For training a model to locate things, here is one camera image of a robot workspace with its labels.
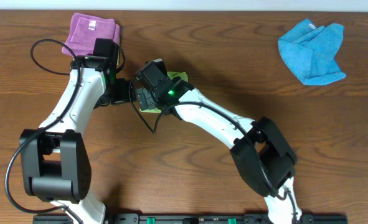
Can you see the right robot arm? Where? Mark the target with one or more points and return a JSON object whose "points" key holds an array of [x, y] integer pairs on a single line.
{"points": [[261, 154]]}

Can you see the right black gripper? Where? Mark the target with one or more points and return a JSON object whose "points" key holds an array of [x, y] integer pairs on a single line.
{"points": [[144, 98]]}

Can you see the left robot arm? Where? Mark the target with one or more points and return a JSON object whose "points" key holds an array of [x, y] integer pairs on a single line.
{"points": [[55, 163]]}

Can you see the green microfiber cloth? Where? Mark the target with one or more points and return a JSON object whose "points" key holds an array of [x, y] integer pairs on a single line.
{"points": [[179, 75]]}

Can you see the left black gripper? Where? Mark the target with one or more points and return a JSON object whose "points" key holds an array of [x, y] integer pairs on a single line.
{"points": [[121, 90]]}

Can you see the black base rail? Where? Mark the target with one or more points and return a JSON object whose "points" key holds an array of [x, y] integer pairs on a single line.
{"points": [[253, 218]]}

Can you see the blue crumpled cloth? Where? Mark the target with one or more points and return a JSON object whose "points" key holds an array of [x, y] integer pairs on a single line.
{"points": [[309, 52]]}

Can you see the purple folded cloth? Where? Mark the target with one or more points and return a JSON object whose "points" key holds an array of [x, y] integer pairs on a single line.
{"points": [[85, 29]]}

